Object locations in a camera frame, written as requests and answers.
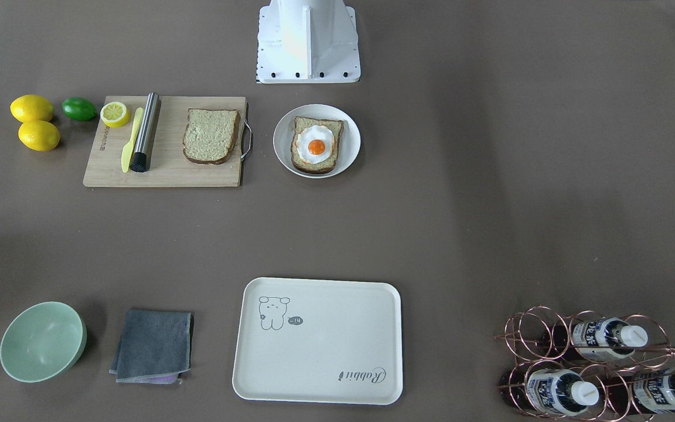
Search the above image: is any wooden cutting board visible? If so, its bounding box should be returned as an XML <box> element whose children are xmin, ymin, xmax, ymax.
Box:
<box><xmin>83</xmin><ymin>96</ymin><xmax>251</xmax><ymax>188</ymax></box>

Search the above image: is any lower bottle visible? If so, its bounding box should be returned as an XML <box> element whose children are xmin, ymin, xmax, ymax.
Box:
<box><xmin>498</xmin><ymin>369</ymin><xmax>600</xmax><ymax>417</ymax></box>
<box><xmin>604</xmin><ymin>369</ymin><xmax>675</xmax><ymax>415</ymax></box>

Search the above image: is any bread slice under egg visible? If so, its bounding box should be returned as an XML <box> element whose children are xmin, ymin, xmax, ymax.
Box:
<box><xmin>290</xmin><ymin>117</ymin><xmax>345</xmax><ymax>174</ymax></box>

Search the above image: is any copper wire bottle rack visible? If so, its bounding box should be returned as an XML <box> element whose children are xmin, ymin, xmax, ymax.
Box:
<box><xmin>497</xmin><ymin>305</ymin><xmax>675</xmax><ymax>421</ymax></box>

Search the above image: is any grey folded cloth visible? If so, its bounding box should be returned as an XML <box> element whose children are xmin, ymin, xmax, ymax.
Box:
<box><xmin>109</xmin><ymin>309</ymin><xmax>195</xmax><ymax>385</ymax></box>

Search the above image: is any upper bottle in rack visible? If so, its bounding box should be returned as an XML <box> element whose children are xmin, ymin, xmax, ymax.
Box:
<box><xmin>539</xmin><ymin>317</ymin><xmax>649</xmax><ymax>363</ymax></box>

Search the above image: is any green lime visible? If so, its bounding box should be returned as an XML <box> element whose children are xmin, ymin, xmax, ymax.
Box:
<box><xmin>62</xmin><ymin>97</ymin><xmax>97</xmax><ymax>122</ymax></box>

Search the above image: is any light green bowl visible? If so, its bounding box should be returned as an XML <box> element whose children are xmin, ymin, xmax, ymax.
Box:
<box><xmin>0</xmin><ymin>301</ymin><xmax>87</xmax><ymax>383</ymax></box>

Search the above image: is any whole yellow lemon lower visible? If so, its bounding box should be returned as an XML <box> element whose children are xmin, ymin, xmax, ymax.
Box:
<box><xmin>18</xmin><ymin>120</ymin><xmax>61</xmax><ymax>152</ymax></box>

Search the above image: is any whole yellow lemon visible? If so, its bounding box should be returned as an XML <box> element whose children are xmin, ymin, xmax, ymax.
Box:
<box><xmin>18</xmin><ymin>120</ymin><xmax>61</xmax><ymax>152</ymax></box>
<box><xmin>9</xmin><ymin>94</ymin><xmax>54</xmax><ymax>123</ymax></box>

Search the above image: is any whole yellow lemon upper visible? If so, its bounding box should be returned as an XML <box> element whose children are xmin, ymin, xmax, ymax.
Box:
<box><xmin>9</xmin><ymin>94</ymin><xmax>54</xmax><ymax>123</ymax></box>

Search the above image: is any bread slice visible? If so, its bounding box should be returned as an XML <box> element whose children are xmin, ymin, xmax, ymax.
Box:
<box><xmin>290</xmin><ymin>117</ymin><xmax>345</xmax><ymax>174</ymax></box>
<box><xmin>182</xmin><ymin>108</ymin><xmax>241</xmax><ymax>165</ymax></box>

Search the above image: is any yellow lemon half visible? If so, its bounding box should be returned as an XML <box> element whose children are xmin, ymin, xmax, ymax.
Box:
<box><xmin>100</xmin><ymin>101</ymin><xmax>131</xmax><ymax>128</ymax></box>

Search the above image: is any steel cylindrical grinder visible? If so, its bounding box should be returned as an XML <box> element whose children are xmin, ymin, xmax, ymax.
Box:
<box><xmin>129</xmin><ymin>91</ymin><xmax>162</xmax><ymax>173</ymax></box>

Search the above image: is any white round plate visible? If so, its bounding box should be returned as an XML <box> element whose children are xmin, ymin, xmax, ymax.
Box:
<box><xmin>272</xmin><ymin>104</ymin><xmax>361</xmax><ymax>179</ymax></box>

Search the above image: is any yellow plastic knife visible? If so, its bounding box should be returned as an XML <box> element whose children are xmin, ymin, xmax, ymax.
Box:
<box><xmin>121</xmin><ymin>107</ymin><xmax>144</xmax><ymax>173</ymax></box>

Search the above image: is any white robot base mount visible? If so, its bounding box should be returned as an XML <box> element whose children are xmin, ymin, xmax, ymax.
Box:
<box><xmin>255</xmin><ymin>1</ymin><xmax>362</xmax><ymax>84</ymax></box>

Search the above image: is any fried egg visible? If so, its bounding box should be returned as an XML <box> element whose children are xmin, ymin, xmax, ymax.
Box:
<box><xmin>293</xmin><ymin>124</ymin><xmax>338</xmax><ymax>165</ymax></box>

